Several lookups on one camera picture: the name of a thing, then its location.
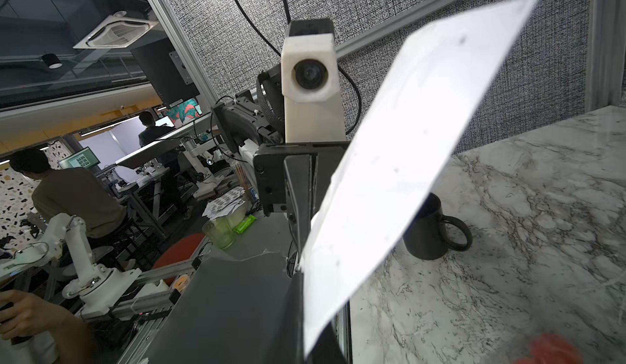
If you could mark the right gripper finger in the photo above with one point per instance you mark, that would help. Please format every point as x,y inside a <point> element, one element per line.
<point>287,346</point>

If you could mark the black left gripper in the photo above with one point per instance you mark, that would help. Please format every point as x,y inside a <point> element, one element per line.
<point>294,178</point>

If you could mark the white sticker sheet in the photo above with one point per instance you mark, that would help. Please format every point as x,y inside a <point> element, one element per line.
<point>432,90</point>

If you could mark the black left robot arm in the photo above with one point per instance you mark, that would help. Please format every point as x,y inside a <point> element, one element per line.
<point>245,122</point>

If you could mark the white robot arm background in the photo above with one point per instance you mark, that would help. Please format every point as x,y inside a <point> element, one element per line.
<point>98,286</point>

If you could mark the operator hand lower left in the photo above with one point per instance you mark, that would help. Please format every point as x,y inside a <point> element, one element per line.
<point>28,315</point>

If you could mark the black mug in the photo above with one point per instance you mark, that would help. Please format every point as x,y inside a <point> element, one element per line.
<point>427,236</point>

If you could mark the standing person in background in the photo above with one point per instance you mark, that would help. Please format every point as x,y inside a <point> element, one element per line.
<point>151,133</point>

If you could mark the seated person brown shirt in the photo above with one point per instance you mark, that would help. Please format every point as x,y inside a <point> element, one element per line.
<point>74,191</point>

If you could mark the clear box red strawberries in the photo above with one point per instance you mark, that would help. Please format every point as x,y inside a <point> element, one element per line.
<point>551,349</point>

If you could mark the aluminium front rail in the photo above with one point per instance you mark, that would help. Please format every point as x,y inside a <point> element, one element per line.
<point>125,331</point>

